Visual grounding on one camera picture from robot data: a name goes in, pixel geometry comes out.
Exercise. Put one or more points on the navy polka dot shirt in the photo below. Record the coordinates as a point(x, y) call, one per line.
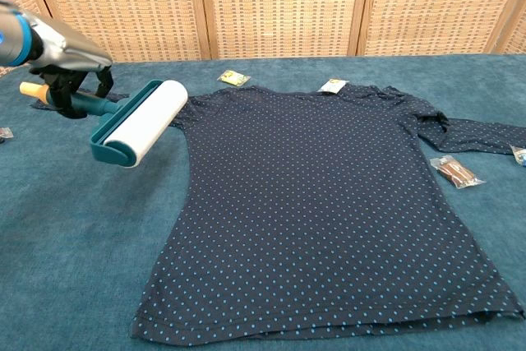
point(308, 203)

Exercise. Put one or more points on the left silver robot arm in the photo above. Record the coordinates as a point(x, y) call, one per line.
point(12, 38)

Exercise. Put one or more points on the clear dark snack packet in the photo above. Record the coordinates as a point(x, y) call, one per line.
point(5, 133)

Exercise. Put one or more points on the yellow orange snack packet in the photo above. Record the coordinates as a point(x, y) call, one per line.
point(232, 77)

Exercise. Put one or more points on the clear brown snack packet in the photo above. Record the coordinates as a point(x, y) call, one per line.
point(456, 172)

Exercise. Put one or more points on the teal white lint roller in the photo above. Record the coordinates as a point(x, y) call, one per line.
point(144, 121)

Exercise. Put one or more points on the white blue snack packet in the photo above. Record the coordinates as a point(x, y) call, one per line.
point(519, 155)

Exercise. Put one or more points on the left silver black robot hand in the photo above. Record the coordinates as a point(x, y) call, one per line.
point(70, 49)

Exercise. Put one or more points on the teal carpet table cover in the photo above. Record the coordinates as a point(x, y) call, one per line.
point(61, 264)

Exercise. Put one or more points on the white red snack packet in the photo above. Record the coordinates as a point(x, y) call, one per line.
point(332, 86)

